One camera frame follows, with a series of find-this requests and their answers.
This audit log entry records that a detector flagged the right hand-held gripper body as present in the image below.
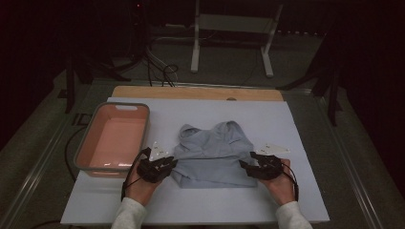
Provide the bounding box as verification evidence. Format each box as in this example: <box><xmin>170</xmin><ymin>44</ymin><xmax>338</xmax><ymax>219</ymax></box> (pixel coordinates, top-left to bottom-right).
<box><xmin>251</xmin><ymin>143</ymin><xmax>291</xmax><ymax>181</ymax></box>

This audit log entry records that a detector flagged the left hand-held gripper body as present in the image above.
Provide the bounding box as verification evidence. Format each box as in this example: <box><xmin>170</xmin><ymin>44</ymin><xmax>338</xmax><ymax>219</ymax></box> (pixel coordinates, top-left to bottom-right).
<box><xmin>137</xmin><ymin>141</ymin><xmax>173</xmax><ymax>184</ymax></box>

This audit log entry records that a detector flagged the light blue tank top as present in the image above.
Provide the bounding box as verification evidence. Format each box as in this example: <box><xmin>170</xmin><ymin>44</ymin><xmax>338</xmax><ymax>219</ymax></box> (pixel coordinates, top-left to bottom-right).
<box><xmin>171</xmin><ymin>120</ymin><xmax>260</xmax><ymax>189</ymax></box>

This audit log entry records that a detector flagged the pink basin with grey rim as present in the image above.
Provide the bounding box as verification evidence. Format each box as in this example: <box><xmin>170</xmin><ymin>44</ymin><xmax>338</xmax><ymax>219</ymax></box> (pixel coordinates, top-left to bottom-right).
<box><xmin>74</xmin><ymin>101</ymin><xmax>151</xmax><ymax>179</ymax></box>

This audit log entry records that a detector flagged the person's left hand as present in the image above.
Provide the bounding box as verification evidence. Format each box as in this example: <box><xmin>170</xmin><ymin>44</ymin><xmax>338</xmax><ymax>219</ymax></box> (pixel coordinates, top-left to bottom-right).
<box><xmin>124</xmin><ymin>158</ymin><xmax>162</xmax><ymax>207</ymax></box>

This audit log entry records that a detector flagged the person's right hand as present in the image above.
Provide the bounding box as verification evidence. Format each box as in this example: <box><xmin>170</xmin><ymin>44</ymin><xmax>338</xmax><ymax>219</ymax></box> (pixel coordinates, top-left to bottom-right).
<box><xmin>257</xmin><ymin>158</ymin><xmax>297</xmax><ymax>207</ymax></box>

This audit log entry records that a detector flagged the white table cover sheet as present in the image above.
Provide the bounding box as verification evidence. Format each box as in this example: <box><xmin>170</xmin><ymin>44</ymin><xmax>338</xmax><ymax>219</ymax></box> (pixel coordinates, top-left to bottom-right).
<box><xmin>60</xmin><ymin>96</ymin><xmax>330</xmax><ymax>225</ymax></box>

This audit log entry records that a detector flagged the black stand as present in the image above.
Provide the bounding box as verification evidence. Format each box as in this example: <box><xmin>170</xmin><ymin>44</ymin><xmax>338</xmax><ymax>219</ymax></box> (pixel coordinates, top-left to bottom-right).
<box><xmin>65</xmin><ymin>47</ymin><xmax>132</xmax><ymax>115</ymax></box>
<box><xmin>276</xmin><ymin>31</ymin><xmax>344</xmax><ymax>127</ymax></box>

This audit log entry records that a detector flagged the white metal stand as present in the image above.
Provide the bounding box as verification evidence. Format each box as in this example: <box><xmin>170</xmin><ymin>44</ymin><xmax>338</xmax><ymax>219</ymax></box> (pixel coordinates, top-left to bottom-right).
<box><xmin>190</xmin><ymin>0</ymin><xmax>285</xmax><ymax>78</ymax></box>

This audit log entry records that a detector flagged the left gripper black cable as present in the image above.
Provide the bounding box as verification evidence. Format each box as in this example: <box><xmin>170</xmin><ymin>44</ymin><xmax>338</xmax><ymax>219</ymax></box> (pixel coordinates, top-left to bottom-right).
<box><xmin>120</xmin><ymin>146</ymin><xmax>153</xmax><ymax>202</ymax></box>

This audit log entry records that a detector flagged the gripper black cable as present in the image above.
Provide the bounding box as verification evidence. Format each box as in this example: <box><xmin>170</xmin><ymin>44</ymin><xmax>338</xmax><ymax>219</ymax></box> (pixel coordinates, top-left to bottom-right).
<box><xmin>120</xmin><ymin>146</ymin><xmax>153</xmax><ymax>202</ymax></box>
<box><xmin>281</xmin><ymin>161</ymin><xmax>301</xmax><ymax>202</ymax></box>

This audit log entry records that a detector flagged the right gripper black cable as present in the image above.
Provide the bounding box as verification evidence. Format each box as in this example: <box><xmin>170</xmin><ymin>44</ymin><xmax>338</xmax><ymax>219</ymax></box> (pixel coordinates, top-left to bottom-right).
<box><xmin>281</xmin><ymin>161</ymin><xmax>301</xmax><ymax>202</ymax></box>

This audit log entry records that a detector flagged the black floor bracket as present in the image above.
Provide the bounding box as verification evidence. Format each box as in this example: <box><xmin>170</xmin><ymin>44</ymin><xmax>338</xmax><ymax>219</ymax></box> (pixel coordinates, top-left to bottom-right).
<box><xmin>72</xmin><ymin>113</ymin><xmax>94</xmax><ymax>127</ymax></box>

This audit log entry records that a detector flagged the black floor cable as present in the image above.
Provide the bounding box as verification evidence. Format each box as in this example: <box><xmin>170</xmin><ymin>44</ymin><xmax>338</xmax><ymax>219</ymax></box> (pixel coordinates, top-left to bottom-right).
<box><xmin>64</xmin><ymin>126</ymin><xmax>87</xmax><ymax>183</ymax></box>

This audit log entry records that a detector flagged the bundle of floor cables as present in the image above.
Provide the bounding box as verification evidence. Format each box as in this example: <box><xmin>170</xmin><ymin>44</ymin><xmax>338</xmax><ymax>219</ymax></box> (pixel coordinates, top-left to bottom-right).
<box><xmin>144</xmin><ymin>36</ymin><xmax>180</xmax><ymax>88</ymax></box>

